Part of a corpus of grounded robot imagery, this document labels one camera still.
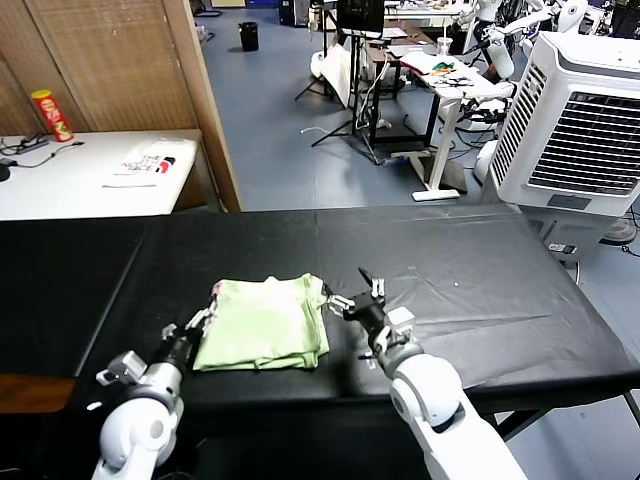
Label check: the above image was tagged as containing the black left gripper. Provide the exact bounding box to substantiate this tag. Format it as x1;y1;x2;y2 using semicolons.
154;294;219;372

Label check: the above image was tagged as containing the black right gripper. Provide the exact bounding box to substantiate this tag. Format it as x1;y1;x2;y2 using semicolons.
321;266;390;335

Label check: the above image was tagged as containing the light green t-shirt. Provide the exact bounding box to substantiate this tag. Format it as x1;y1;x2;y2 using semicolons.
192;272;332;373

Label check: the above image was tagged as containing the white rounded robot base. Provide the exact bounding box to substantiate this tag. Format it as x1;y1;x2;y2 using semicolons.
472;139;501;186

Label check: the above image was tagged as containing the black tablecloth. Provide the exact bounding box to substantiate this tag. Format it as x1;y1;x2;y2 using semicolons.
0;203;635;422

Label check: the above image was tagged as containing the white folded printed shirt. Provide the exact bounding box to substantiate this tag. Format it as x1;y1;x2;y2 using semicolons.
101;139;194;190

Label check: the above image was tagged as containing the white side table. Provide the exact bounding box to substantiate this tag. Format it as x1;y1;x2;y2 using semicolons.
0;128;205;221

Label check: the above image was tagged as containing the black monitor stand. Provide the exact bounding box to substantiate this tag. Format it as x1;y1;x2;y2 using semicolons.
310;29;386;167

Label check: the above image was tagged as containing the white standing desk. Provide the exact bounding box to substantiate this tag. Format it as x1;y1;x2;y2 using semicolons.
386;42;516;203

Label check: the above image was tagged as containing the white leaning board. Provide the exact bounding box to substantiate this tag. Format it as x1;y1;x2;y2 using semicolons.
317;42;361;109

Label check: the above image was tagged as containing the black power strip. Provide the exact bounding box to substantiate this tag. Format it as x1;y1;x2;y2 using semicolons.
14;133;51;152

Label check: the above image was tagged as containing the red chips can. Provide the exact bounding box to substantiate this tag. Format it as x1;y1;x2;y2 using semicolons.
30;88;75;144

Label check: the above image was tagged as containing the wooden partition screen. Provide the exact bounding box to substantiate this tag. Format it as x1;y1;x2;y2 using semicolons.
0;0;245;213

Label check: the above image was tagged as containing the white air cooler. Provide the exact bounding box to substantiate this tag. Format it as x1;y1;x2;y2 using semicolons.
485;30;640;218

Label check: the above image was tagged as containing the round gray stand base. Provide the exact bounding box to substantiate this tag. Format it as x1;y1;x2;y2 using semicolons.
601;216;640;246

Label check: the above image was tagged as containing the black monitor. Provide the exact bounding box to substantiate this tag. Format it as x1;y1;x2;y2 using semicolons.
336;0;387;39

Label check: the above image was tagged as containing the black trash bin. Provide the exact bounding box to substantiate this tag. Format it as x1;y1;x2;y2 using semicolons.
237;21;261;52

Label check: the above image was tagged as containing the white humanoid robot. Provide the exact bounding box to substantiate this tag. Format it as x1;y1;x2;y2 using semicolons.
519;0;592;56
461;0;518;81

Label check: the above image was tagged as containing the gray right wrist camera box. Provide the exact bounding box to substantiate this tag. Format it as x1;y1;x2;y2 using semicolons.
377;305;418;347

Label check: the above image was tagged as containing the gray wrist camera box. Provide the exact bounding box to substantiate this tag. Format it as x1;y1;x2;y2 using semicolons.
95;349;149;388
377;305;418;347

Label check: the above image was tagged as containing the gray left wrist camera box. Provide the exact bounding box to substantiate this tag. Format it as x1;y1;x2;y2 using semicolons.
95;349;149;388

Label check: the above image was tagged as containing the black cable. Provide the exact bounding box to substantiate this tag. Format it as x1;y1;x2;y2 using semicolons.
0;134;87;169

